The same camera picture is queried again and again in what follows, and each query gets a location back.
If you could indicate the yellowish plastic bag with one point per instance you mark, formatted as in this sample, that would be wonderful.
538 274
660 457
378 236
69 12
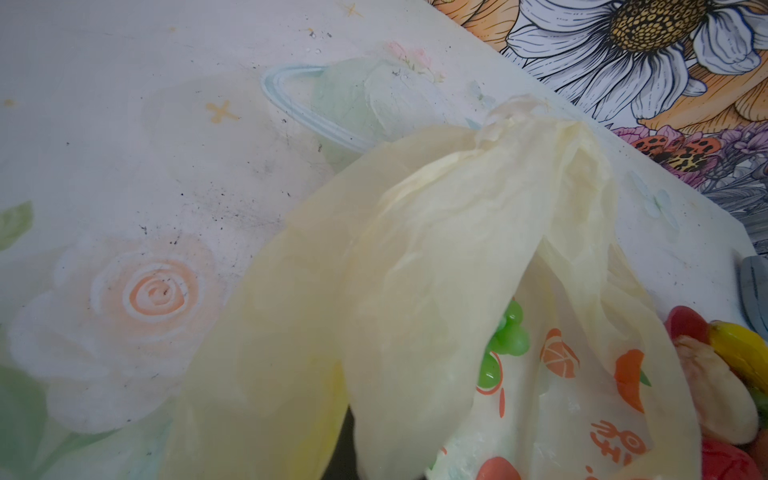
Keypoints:
378 300

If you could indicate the yellow fake banana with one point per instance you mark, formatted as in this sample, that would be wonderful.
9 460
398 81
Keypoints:
743 350

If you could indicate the white fake garlic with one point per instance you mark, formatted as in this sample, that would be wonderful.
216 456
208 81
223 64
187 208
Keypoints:
724 407

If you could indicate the red fake cabbage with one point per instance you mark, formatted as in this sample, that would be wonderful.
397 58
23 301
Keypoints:
721 461

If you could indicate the green fake grapes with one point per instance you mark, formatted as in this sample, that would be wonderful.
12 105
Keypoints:
511 339

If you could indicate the red flower-shaped plate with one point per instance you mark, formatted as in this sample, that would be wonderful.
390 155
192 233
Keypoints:
684 321

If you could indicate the grey fabric glasses case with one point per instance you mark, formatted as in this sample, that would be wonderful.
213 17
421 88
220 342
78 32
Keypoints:
753 282

